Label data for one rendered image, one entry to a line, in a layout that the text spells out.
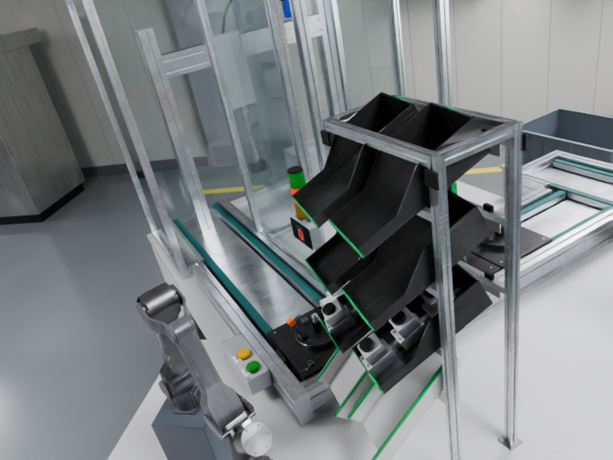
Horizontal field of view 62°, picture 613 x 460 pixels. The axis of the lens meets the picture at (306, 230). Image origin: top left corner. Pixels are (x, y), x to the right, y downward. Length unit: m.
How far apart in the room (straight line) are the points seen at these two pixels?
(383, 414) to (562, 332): 0.69
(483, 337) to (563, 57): 3.97
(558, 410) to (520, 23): 4.14
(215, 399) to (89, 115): 5.74
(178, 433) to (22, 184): 4.73
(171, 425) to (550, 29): 4.66
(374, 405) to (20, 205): 5.15
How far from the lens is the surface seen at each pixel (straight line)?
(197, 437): 1.33
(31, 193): 5.89
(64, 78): 6.61
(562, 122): 3.57
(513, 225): 1.01
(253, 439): 0.99
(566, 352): 1.65
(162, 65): 2.23
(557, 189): 2.33
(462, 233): 0.95
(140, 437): 1.64
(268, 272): 2.00
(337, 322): 1.17
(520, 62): 5.29
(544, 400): 1.52
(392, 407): 1.23
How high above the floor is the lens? 1.97
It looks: 28 degrees down
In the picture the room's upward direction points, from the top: 12 degrees counter-clockwise
